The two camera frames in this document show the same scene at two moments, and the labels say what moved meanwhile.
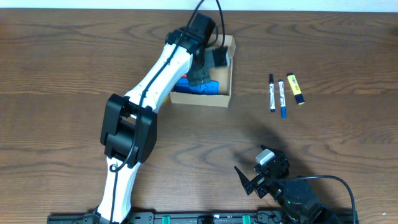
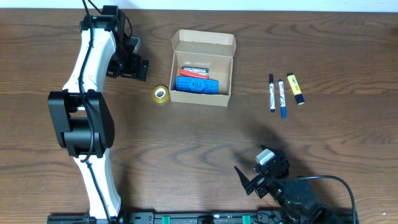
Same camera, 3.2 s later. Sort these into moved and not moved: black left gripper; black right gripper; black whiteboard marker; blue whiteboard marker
Moved: black left gripper
Not moved: blue whiteboard marker; black right gripper; black whiteboard marker
